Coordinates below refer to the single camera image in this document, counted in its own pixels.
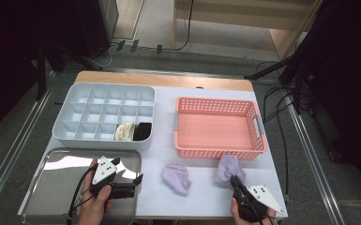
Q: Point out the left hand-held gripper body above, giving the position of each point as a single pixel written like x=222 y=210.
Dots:
x=104 y=172

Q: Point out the small black floor block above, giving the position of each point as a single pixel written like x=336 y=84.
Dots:
x=159 y=49
x=134 y=46
x=120 y=45

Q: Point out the white divided organizer box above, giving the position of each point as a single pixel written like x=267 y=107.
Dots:
x=103 y=108

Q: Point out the metal floor rail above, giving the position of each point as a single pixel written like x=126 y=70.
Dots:
x=15 y=146
x=312 y=162

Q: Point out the black cabinet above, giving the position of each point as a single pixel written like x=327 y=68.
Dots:
x=97 y=25

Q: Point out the pink perforated basket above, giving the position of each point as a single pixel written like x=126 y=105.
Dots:
x=218 y=153

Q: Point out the shiny metal tray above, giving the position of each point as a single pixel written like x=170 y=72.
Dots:
x=59 y=187

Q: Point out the black sock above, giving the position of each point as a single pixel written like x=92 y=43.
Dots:
x=142 y=131

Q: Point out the person's left hand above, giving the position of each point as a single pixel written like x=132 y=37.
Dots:
x=93 y=206

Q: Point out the dark curtain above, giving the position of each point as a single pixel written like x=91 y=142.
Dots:
x=350 y=78
x=12 y=62

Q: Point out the cream sock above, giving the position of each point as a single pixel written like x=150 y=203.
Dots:
x=125 y=131

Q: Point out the black metal stand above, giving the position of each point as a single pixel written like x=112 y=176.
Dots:
x=298 y=81
x=40 y=68

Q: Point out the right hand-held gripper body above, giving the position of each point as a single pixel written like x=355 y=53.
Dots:
x=253 y=203

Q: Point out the person's right hand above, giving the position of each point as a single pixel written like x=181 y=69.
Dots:
x=237 y=215

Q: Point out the light wooden frame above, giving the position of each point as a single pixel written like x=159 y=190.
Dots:
x=231 y=12

